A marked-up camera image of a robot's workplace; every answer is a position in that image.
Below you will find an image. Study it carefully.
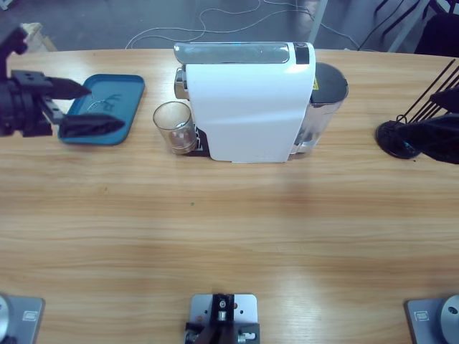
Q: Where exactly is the metal drip tray grille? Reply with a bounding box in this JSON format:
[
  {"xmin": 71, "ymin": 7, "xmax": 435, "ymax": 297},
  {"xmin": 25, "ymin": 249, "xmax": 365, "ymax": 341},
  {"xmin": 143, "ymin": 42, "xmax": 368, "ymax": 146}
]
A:
[{"xmin": 192, "ymin": 123, "xmax": 204, "ymax": 151}]

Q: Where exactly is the white metal table leg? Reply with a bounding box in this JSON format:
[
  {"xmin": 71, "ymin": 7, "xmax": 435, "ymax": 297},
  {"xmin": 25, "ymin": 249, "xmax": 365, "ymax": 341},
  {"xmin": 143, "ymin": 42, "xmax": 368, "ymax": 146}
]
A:
[{"xmin": 307, "ymin": 0, "xmax": 328, "ymax": 46}]

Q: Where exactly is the white floor cable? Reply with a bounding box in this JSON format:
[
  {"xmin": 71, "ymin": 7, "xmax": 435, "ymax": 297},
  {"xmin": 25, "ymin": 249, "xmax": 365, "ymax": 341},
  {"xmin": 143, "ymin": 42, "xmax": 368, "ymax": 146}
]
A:
[{"xmin": 125, "ymin": 0, "xmax": 359, "ymax": 50}]

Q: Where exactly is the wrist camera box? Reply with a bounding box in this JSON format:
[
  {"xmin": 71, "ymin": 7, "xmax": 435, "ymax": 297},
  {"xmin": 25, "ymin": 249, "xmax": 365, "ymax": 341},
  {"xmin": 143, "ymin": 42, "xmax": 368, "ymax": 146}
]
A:
[{"xmin": 0, "ymin": 27, "xmax": 29, "ymax": 82}]

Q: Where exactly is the silver coffee machine lever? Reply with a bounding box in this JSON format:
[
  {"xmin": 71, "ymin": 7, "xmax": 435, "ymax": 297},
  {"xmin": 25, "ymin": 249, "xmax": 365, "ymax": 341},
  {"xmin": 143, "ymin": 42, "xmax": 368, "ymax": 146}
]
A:
[{"xmin": 173, "ymin": 41, "xmax": 290, "ymax": 65}]

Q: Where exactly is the wooden crate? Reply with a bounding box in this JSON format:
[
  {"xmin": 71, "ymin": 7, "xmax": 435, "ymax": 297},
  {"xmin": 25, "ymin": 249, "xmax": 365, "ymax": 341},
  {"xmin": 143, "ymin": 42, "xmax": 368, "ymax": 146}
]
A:
[{"xmin": 20, "ymin": 21, "xmax": 58, "ymax": 54}]

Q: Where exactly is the white metal frame bar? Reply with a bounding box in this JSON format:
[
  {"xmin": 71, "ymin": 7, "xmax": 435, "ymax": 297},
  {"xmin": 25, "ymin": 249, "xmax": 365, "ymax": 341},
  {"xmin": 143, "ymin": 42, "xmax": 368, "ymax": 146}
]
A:
[{"xmin": 388, "ymin": 0, "xmax": 430, "ymax": 54}]

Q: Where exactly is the black capsule holder with rods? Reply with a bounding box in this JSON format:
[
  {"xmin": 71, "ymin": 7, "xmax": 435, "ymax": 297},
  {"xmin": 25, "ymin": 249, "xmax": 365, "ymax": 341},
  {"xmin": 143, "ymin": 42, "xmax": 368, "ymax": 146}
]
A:
[{"xmin": 375, "ymin": 59, "xmax": 459, "ymax": 160}]

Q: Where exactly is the clear drinking glass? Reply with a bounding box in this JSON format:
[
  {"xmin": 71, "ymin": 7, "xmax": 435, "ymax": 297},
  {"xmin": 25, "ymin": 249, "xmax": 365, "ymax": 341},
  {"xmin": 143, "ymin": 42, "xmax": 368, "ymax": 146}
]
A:
[{"xmin": 153, "ymin": 101, "xmax": 199, "ymax": 156}]

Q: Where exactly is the black office chair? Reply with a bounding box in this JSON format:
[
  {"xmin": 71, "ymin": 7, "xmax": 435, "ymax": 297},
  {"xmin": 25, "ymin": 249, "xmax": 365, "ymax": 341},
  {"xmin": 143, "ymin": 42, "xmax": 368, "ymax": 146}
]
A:
[{"xmin": 415, "ymin": 0, "xmax": 459, "ymax": 59}]

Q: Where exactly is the black power cable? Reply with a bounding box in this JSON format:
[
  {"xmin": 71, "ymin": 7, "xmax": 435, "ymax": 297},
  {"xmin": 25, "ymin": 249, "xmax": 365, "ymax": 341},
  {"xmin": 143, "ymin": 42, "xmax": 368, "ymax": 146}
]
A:
[{"xmin": 357, "ymin": 17, "xmax": 395, "ymax": 50}]

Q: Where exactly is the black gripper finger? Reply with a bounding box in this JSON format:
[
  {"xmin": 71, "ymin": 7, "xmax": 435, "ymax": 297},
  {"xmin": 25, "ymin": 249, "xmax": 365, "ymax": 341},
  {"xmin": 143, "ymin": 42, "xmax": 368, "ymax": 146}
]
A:
[
  {"xmin": 396, "ymin": 113, "xmax": 459, "ymax": 165},
  {"xmin": 429, "ymin": 87, "xmax": 459, "ymax": 116}
]

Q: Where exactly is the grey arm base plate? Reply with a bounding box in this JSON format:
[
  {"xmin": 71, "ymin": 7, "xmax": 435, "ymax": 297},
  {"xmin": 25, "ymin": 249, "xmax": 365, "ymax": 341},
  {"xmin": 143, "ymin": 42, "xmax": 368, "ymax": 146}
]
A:
[
  {"xmin": 0, "ymin": 292, "xmax": 47, "ymax": 344},
  {"xmin": 404, "ymin": 292, "xmax": 459, "ymax": 344}
]

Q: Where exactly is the white capsule coffee machine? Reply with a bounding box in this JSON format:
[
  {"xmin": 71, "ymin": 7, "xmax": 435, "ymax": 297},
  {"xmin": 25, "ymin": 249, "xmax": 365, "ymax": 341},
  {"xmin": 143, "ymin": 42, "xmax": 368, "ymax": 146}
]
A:
[{"xmin": 174, "ymin": 41, "xmax": 317, "ymax": 164}]

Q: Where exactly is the centre grey mount bracket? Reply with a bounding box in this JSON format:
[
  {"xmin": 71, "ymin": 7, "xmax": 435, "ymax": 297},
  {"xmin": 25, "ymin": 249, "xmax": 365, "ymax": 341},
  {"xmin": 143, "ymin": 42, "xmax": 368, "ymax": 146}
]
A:
[{"xmin": 184, "ymin": 292, "xmax": 261, "ymax": 344}]

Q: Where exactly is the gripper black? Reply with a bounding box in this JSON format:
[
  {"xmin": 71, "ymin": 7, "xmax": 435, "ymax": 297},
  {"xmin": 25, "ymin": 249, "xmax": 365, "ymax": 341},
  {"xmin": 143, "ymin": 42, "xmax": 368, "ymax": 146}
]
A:
[{"xmin": 0, "ymin": 70, "xmax": 127, "ymax": 139}]

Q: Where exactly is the clear water tank black lid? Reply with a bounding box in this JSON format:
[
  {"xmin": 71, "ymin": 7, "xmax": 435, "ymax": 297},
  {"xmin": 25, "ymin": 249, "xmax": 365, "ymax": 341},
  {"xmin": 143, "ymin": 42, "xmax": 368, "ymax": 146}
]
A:
[{"xmin": 290, "ymin": 62, "xmax": 349, "ymax": 156}]

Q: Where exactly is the blue plastic tray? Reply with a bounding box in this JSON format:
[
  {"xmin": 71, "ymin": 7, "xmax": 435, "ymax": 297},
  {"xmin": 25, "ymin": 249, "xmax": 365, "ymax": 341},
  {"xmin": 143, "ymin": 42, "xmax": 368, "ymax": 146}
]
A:
[{"xmin": 58, "ymin": 73, "xmax": 146, "ymax": 147}]

